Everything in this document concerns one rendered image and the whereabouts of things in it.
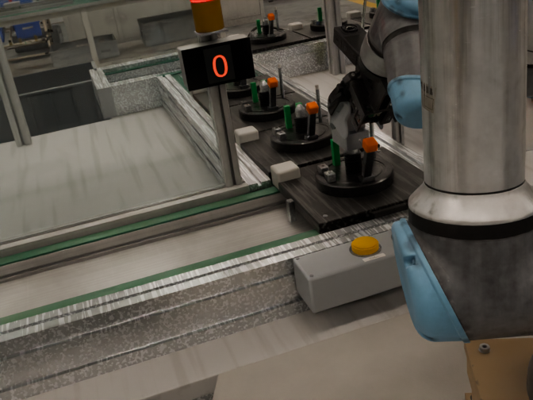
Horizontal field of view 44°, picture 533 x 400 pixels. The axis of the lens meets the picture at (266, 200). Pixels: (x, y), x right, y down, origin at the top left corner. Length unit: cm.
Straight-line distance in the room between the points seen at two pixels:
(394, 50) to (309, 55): 154
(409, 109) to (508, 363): 31
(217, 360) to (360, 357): 20
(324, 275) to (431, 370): 19
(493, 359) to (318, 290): 27
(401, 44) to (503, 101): 31
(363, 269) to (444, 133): 44
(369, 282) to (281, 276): 13
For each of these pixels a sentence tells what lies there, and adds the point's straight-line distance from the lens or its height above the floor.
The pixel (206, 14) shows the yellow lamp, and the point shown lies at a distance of 114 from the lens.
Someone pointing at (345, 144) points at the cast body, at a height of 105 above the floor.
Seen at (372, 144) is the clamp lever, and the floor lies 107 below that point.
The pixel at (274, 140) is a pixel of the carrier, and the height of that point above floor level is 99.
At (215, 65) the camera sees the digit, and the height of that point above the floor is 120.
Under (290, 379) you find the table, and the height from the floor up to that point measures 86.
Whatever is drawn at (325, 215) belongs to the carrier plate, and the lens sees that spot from 108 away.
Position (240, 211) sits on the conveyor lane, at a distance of 124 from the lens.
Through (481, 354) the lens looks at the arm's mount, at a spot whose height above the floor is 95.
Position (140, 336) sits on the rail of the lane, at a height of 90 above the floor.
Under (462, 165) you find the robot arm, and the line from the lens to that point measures 57.
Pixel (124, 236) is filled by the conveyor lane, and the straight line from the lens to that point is 122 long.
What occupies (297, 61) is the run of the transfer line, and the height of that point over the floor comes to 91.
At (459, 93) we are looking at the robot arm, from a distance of 56.
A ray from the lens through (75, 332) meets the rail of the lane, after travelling 98.
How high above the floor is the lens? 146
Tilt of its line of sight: 25 degrees down
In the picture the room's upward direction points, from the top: 9 degrees counter-clockwise
